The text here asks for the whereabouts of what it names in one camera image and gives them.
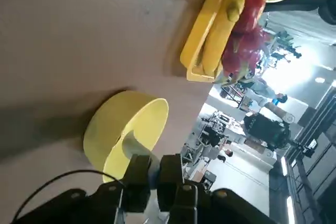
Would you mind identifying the person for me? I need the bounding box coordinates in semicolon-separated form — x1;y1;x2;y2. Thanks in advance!
217;148;234;162
246;78;289;106

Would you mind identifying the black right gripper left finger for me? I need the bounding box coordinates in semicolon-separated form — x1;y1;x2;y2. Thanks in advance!
10;154;152;224

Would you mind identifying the black background machine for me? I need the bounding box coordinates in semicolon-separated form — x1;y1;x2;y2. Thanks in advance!
243;113;291;150

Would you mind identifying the black curved stand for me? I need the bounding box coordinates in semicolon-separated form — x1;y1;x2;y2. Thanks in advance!
265;0;336;24

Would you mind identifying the yellow bowl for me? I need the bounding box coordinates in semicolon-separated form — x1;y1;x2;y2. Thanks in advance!
83;90;169;184

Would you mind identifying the pale blue plastic spoon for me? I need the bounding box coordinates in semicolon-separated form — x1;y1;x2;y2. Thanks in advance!
121;131;161;190

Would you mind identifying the yellow plastic tray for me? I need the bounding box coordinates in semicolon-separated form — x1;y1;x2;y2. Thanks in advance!
180;0;238;82

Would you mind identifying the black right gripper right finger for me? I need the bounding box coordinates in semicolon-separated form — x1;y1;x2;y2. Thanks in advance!
156;153;276;224

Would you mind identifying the pink dragon fruit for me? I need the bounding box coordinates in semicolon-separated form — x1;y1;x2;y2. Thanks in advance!
215;26;274;84

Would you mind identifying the yellow banana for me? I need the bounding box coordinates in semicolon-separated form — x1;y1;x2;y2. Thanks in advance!
201;0;246;77

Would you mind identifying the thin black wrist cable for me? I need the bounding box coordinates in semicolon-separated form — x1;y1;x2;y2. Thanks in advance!
12;170;124;221

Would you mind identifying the red apple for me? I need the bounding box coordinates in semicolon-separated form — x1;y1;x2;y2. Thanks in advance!
232;0;266;35

